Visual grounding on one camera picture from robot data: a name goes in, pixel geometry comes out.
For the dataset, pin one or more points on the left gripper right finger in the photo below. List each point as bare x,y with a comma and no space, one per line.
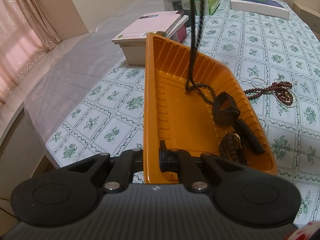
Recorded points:
185,166

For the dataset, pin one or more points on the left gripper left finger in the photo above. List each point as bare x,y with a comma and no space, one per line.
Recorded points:
122,171

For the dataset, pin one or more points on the orange plastic tray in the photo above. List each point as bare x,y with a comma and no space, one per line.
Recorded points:
183,120

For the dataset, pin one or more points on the stack of books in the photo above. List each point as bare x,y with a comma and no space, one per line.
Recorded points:
132,40

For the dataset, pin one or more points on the floral patterned bed sheet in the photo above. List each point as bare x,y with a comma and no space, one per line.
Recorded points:
259,50

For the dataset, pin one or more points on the green glass lantern jar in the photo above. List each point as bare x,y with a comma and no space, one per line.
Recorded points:
180,5

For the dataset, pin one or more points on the green tissue pack bundle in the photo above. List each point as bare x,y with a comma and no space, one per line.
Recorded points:
209,7

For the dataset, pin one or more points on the pink curtain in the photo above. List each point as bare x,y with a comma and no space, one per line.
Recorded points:
26,36

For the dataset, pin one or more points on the long white flat box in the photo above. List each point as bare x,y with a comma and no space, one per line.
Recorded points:
259,8

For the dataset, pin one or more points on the dark blue flat book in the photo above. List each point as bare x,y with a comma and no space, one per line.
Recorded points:
267,2

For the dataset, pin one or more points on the cardboard box on floor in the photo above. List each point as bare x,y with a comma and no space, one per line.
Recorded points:
308,15

